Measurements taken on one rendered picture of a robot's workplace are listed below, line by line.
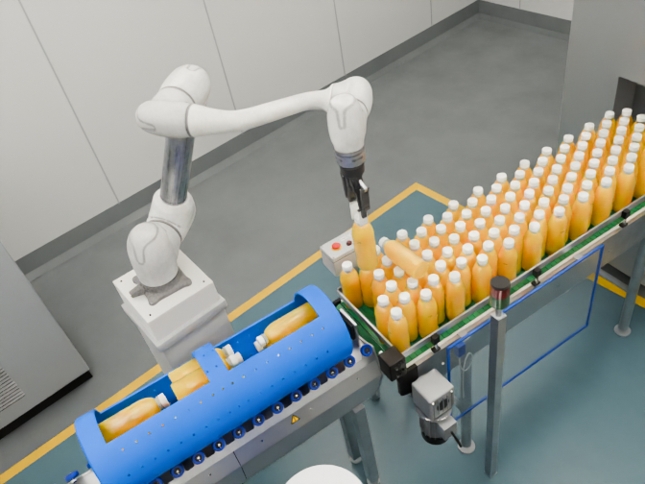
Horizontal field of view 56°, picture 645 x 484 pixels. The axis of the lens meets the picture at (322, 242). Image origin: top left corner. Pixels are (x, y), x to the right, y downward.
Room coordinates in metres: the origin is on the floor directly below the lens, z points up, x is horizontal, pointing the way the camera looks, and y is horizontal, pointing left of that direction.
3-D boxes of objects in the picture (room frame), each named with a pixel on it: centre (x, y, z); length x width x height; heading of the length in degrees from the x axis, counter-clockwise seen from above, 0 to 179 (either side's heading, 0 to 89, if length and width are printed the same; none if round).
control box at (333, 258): (1.80, -0.10, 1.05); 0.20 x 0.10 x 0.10; 114
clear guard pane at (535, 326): (1.46, -0.71, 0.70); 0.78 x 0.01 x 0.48; 114
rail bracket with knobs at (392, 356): (1.29, -0.15, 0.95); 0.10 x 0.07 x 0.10; 24
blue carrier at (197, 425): (1.25, 0.43, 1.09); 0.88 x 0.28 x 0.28; 114
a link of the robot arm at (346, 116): (1.53, -0.14, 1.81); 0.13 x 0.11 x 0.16; 160
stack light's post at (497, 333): (1.28, -0.52, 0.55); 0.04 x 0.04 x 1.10; 24
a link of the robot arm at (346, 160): (1.51, -0.14, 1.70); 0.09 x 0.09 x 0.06
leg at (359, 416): (1.36, 0.01, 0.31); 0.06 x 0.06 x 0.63; 24
